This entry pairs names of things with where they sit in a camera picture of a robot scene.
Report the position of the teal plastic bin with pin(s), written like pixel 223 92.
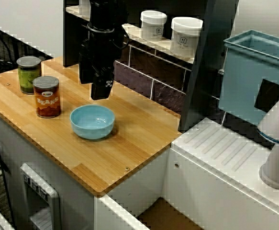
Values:
pixel 239 83

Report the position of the dark tile backsplash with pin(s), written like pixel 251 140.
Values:
pixel 134 79

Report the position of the white sink unit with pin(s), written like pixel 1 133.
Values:
pixel 201 187

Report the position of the white labelled plastic jar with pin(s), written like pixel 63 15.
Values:
pixel 186 36
pixel 153 24

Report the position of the cream shelf board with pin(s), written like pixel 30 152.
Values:
pixel 163 46

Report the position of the black kitchen hutch frame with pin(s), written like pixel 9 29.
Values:
pixel 201 95

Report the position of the orange beans can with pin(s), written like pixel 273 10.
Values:
pixel 47 100

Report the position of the light blue bowl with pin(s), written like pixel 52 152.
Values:
pixel 92 122

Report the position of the green vegetable can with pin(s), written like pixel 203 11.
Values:
pixel 25 72

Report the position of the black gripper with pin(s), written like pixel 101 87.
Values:
pixel 103 50

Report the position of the plain white jar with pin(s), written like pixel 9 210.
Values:
pixel 84 6

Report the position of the black rectangular plate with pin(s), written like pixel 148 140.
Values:
pixel 268 95

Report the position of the white counter cabinet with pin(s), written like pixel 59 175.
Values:
pixel 14 143

